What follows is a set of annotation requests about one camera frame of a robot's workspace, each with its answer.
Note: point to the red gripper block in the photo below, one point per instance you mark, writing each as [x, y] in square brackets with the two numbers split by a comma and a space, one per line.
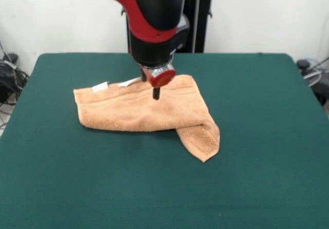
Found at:
[164, 77]

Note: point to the tan terry towel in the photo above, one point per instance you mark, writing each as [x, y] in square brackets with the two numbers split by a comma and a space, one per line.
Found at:
[128, 111]

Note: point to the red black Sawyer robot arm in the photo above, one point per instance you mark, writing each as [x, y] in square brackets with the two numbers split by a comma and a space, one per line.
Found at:
[154, 8]

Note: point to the dark green table cloth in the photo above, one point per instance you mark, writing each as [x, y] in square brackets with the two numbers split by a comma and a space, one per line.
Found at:
[257, 111]

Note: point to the black round floor foot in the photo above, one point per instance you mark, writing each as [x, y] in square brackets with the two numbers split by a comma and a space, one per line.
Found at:
[303, 64]

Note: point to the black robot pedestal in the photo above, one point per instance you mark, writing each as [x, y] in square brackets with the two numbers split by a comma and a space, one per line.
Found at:
[203, 34]

